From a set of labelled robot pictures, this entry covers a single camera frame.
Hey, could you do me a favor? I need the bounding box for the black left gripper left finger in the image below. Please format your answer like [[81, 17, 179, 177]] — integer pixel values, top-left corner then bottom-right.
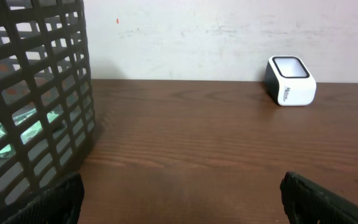
[[0, 172, 85, 224]]

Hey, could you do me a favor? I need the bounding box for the white barcode scanner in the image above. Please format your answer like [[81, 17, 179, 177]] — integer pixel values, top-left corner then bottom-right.
[[264, 55, 317, 106]]

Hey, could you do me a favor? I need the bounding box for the black plastic mesh basket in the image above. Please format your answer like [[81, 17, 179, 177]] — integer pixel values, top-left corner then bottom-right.
[[0, 0, 96, 209]]

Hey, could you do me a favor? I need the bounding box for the teal long snack packet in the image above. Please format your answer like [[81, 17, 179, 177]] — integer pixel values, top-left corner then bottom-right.
[[0, 105, 63, 159]]

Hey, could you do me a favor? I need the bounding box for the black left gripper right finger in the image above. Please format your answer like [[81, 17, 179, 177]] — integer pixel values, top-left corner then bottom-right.
[[280, 172, 358, 224]]

